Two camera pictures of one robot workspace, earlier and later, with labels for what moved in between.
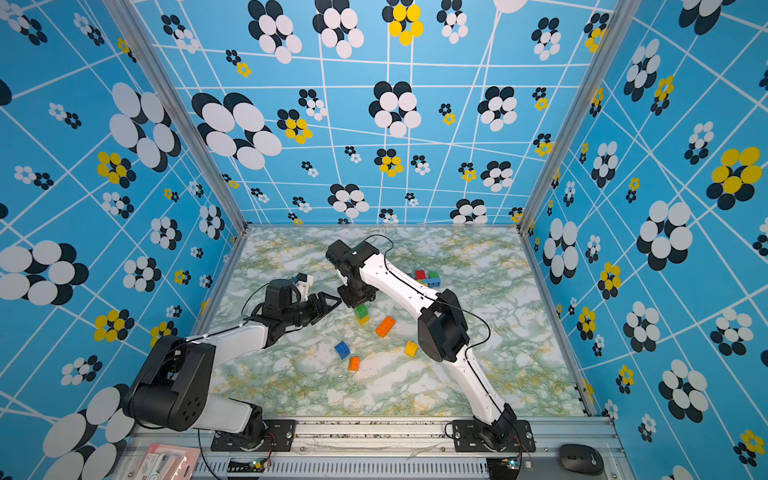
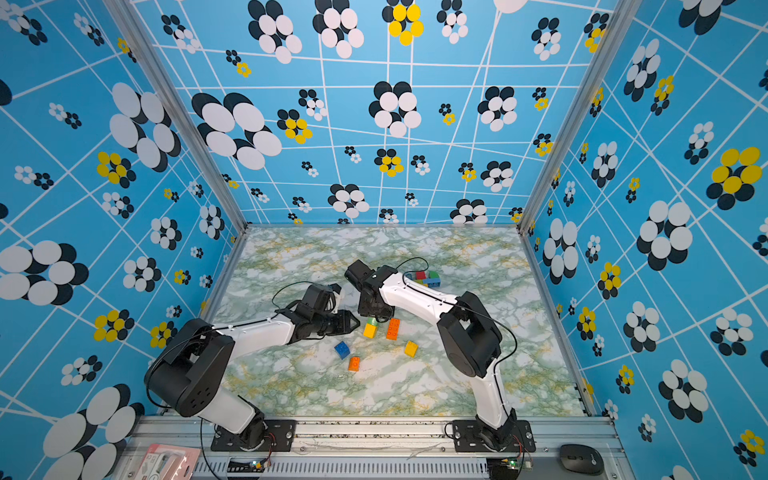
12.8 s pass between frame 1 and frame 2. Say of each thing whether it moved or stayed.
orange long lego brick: moved
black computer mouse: stayed
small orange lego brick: stayed
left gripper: moved
